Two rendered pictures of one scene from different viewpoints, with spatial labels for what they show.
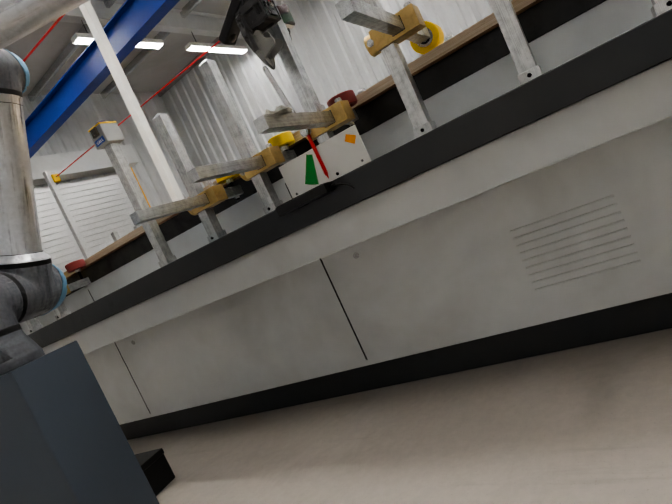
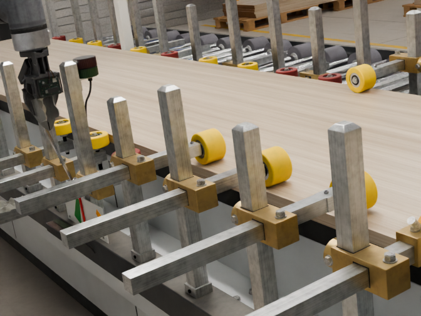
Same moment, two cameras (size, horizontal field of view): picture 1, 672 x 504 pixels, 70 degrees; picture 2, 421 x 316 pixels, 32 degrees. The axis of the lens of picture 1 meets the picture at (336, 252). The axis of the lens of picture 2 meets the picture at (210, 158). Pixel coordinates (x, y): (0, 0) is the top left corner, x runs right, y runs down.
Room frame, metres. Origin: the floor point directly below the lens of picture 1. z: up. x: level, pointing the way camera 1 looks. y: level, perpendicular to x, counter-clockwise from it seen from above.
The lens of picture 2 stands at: (-0.24, -1.23, 1.48)
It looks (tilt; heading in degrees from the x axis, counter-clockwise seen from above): 18 degrees down; 26
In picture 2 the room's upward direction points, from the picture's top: 8 degrees counter-clockwise
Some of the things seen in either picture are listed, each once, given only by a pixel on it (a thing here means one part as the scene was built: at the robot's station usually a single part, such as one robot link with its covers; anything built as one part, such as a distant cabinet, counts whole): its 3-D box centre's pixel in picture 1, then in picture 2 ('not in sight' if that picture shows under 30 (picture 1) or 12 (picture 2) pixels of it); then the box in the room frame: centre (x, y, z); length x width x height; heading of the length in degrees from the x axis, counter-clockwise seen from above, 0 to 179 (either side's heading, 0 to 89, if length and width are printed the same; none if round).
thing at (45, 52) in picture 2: (251, 7); (39, 73); (1.22, -0.06, 1.16); 0.09 x 0.08 x 0.12; 58
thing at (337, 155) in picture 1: (322, 164); (84, 214); (1.28, -0.06, 0.75); 0.26 x 0.01 x 0.10; 58
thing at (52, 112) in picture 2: (273, 48); (53, 112); (1.23, -0.07, 1.06); 0.06 x 0.03 x 0.09; 58
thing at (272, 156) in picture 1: (260, 163); (57, 166); (1.41, 0.09, 0.84); 0.14 x 0.06 x 0.05; 58
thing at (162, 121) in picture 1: (192, 184); (21, 134); (1.55, 0.32, 0.89); 0.04 x 0.04 x 0.48; 58
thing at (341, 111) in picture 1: (327, 121); (94, 182); (1.28, -0.12, 0.85); 0.14 x 0.06 x 0.05; 58
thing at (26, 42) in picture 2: not in sight; (32, 40); (1.22, -0.06, 1.24); 0.10 x 0.09 x 0.05; 148
